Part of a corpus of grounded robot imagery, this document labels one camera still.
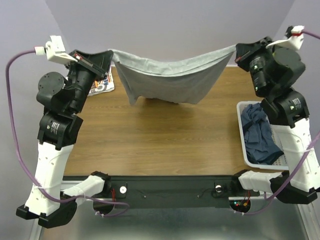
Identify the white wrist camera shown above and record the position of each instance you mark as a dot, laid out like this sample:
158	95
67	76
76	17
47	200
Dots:
55	51
294	38

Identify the folded white printed tank top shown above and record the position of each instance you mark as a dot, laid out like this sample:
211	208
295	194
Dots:
103	86

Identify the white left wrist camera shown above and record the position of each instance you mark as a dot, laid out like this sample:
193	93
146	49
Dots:
55	51

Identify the white plastic laundry basket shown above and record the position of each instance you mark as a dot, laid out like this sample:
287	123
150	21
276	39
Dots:
281	163

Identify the navy blue tank top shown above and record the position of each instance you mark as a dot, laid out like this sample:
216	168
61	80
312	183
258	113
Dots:
259	145

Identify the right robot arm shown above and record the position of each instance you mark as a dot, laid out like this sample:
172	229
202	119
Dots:
274	67

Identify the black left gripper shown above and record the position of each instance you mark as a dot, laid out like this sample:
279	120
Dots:
97	63

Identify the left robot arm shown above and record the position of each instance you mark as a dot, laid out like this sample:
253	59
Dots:
63	98

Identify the grey tank top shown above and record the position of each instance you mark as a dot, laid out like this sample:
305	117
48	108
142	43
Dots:
184	81

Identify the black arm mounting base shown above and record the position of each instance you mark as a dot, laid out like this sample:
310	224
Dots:
157	192

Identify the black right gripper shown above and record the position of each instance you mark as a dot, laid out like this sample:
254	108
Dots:
247	55

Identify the aluminium frame rail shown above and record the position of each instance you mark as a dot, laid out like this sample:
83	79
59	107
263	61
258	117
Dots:
247	218

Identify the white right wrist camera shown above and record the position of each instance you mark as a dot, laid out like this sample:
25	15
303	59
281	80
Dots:
294	38

